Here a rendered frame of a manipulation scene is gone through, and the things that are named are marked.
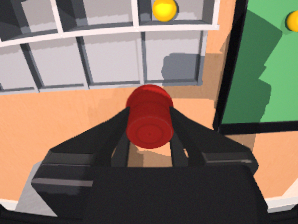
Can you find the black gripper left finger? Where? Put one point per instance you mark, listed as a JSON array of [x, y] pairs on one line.
[[96, 145]]

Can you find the red plug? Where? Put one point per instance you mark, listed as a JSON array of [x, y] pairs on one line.
[[149, 124]]

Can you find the yellow ball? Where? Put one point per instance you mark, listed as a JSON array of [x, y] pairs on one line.
[[164, 10], [292, 21]]

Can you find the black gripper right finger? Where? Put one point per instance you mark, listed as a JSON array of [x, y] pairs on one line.
[[204, 146]]

